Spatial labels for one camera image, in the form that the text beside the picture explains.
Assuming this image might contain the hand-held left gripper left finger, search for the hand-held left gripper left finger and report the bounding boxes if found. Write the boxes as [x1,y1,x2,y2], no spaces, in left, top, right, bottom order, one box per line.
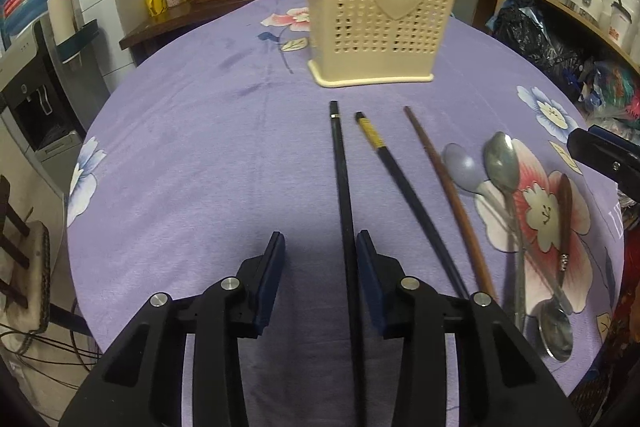
[60,231,287,427]

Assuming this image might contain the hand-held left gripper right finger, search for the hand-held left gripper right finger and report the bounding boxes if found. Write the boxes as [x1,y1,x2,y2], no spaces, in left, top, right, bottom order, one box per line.
[356,231,583,427]

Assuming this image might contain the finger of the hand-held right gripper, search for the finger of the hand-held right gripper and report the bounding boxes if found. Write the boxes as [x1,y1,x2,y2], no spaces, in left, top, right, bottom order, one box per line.
[567,124,640,208]

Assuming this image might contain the plain black chopstick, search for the plain black chopstick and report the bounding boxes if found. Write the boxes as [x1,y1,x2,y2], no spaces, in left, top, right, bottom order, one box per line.
[329,101,367,427]

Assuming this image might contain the colourful plastic bags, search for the colourful plastic bags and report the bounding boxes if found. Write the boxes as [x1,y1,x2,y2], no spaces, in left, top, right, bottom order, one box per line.
[579,61,640,134]

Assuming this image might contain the all-metal spoon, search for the all-metal spoon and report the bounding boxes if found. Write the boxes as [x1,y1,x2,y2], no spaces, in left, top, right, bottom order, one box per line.
[482,132,527,325]

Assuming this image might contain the brown wooden chopstick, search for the brown wooden chopstick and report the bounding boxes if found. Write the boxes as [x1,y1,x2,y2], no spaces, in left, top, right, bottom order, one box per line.
[403,106,497,304]

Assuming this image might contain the white tumbler with black lid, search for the white tumbler with black lid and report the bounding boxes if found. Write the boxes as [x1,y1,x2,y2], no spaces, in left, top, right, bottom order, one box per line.
[607,0,634,48]

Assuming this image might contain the black plastic bag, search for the black plastic bag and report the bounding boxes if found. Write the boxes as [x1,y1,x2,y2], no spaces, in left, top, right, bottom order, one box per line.
[487,0,587,78]

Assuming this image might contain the black chopstick with yellow band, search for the black chopstick with yellow band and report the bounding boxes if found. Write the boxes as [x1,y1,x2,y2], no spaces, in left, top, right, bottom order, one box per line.
[354,112,471,300]

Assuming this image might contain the grey plastic spoon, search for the grey plastic spoon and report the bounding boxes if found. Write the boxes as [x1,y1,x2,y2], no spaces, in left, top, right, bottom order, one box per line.
[442,142,501,208]

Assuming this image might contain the purple floral tablecloth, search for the purple floral tablecloth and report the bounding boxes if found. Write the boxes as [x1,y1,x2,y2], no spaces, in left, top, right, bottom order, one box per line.
[66,0,626,427]

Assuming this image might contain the dark wooden vanity counter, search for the dark wooden vanity counter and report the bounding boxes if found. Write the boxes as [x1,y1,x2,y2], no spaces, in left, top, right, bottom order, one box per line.
[119,0,307,55]

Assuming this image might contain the grey water dispenser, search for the grey water dispenser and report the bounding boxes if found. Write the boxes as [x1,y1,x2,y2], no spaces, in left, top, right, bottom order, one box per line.
[0,19,112,200]

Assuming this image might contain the beige cup dispenser tube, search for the beige cup dispenser tube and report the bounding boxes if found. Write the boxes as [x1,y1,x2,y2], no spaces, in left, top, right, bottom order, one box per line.
[47,0,82,58]

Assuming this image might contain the wooden-handled metal spoon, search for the wooden-handled metal spoon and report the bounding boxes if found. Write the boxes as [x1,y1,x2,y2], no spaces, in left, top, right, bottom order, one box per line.
[537,173,574,363]

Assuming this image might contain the black cable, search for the black cable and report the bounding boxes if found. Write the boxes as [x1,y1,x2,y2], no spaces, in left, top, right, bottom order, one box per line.
[0,297,97,374]

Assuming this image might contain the green cup holder bracket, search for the green cup holder bracket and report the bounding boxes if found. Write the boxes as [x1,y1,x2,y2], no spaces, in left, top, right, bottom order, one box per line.
[55,19,102,64]

